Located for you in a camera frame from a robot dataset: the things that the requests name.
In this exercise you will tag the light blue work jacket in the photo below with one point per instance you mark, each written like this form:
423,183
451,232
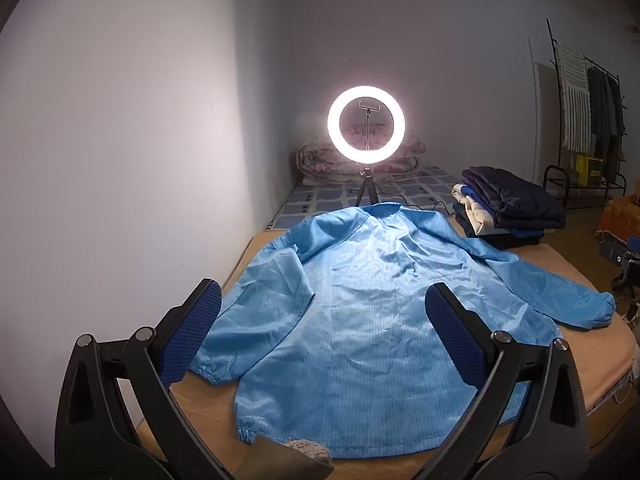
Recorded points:
350,320

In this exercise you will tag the cream folded garment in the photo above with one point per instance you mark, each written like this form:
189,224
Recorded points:
475,220

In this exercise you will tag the yellow box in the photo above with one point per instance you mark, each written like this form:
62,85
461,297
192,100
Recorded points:
587,170

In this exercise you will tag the phone holder clamp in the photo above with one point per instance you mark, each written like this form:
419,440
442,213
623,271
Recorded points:
370,106

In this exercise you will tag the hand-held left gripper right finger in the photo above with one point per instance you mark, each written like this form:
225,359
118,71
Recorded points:
455,335

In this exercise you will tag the black mini tripod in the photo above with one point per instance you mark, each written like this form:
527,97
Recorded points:
365,185

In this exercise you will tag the striped towel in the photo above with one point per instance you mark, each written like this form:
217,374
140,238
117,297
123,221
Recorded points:
575,100

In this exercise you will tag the dark folded garment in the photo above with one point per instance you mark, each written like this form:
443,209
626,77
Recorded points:
500,242

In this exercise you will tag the orange cloth covered table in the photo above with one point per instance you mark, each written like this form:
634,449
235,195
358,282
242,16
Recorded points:
622,215

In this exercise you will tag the blue white patterned sheet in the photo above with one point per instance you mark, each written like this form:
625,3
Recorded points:
320,200

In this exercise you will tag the tan blanket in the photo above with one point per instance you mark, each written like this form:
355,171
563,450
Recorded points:
550,260

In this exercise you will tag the dark hanging clothes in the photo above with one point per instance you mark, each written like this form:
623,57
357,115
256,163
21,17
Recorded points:
602,110

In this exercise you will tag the black clothes rack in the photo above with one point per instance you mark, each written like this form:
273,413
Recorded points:
555,166

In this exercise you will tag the rolled floral quilt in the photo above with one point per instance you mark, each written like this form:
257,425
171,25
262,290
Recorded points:
312,160

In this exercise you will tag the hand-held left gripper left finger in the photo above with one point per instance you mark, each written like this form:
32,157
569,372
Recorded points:
192,335

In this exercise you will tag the navy folded jacket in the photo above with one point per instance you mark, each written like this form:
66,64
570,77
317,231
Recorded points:
515,200

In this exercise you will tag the royal blue folded garment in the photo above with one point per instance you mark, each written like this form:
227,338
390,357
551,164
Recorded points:
525,237

